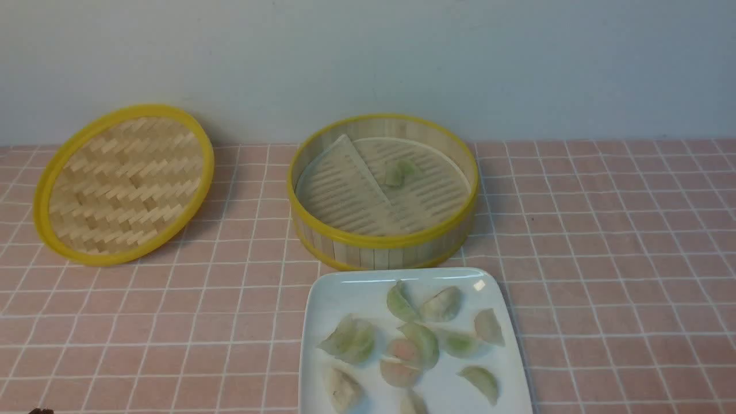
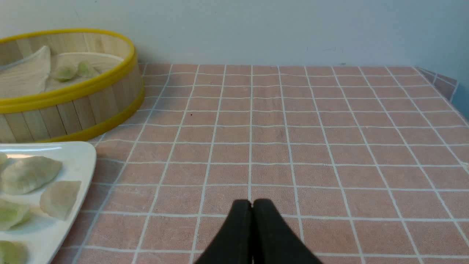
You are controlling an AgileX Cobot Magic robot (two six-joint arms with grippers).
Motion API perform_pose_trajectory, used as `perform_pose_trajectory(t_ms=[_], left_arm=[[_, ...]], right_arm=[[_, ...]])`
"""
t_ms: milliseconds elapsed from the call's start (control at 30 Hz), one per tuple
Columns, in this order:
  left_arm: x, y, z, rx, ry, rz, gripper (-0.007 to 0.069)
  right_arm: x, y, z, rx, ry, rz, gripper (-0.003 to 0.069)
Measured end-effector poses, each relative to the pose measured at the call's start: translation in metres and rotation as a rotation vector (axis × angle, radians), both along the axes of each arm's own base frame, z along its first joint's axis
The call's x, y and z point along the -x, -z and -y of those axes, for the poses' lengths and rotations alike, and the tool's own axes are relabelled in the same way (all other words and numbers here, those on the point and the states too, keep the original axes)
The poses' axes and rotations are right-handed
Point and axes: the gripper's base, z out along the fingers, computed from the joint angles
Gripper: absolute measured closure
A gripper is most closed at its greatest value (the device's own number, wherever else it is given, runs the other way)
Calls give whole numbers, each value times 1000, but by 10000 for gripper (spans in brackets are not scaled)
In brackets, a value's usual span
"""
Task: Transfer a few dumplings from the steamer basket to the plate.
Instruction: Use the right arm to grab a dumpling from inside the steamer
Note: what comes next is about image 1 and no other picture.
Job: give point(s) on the green translucent dumpling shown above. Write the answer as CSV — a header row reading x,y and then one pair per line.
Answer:
x,y
397,171

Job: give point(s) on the white square plate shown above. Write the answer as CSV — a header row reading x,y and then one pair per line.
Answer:
x,y
363,294

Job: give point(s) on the yellow rimmed bamboo steamer basket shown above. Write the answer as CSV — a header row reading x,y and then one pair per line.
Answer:
x,y
349,251

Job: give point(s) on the white slotted steamer liner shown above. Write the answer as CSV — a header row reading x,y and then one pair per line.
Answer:
x,y
344,187

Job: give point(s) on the green dumpling top centre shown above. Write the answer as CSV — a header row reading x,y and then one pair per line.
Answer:
x,y
399,305

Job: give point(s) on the pale dumpling top right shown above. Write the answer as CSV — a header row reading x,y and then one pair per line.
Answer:
x,y
443,306

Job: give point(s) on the green dumpling left pair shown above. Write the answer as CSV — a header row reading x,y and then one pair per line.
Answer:
x,y
352,341

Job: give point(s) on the pink filled dumpling centre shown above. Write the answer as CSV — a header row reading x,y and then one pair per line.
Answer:
x,y
404,350

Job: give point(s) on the small green dumpling right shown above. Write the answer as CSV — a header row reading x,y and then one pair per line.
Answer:
x,y
458,344

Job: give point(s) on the pink dumpling lower centre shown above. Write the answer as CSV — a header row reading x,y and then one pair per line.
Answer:
x,y
399,374

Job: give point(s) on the pale dumpling far right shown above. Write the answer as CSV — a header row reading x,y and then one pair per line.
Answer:
x,y
488,328

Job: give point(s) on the pale dumpling lower left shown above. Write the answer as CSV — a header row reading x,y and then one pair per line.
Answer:
x,y
344,392

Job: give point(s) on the pale dumpling bottom edge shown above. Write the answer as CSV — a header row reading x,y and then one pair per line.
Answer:
x,y
412,403

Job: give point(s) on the green dumpling lower right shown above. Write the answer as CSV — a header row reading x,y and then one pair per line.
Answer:
x,y
483,380

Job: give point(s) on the yellow rimmed bamboo steamer lid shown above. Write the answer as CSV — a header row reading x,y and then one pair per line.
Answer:
x,y
124,185

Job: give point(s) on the dark object bottom left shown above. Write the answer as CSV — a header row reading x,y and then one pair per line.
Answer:
x,y
40,410

